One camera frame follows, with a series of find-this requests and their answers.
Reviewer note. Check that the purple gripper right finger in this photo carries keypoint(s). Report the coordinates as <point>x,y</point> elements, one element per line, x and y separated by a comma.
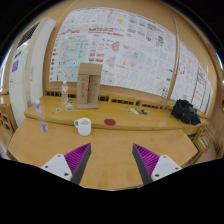
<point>151,166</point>

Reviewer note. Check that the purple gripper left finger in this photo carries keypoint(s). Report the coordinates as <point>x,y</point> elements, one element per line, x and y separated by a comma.
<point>70,166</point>

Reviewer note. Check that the clear plastic water bottle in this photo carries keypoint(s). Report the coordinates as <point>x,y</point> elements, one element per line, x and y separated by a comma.
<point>40,116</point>

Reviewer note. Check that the water bottle with red label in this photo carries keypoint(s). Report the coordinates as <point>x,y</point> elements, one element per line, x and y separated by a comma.
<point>64,92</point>

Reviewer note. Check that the white ceramic mug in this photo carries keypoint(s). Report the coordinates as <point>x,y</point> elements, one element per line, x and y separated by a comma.
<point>83,126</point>

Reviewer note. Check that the red round coaster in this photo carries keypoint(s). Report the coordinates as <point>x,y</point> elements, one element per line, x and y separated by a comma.
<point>110,122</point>

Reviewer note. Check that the wooden chair right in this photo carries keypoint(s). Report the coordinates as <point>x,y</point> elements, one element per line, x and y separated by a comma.
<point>204,138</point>

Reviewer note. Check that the stickers on table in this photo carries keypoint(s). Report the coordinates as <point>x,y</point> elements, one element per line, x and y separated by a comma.
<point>65,107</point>

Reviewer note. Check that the black bag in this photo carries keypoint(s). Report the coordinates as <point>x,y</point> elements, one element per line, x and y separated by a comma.
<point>185,112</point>

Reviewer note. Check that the cardboard box stand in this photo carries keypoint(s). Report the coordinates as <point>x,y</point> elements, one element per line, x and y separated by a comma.
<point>88,85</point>

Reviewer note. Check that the white air conditioner cabinet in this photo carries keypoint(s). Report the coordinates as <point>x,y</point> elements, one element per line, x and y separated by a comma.
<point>26,71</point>

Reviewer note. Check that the right wall poster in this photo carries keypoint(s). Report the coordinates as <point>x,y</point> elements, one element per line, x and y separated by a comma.
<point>192,83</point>

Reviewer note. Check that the large white wall poster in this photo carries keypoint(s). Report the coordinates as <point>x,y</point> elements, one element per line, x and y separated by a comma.
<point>134,52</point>

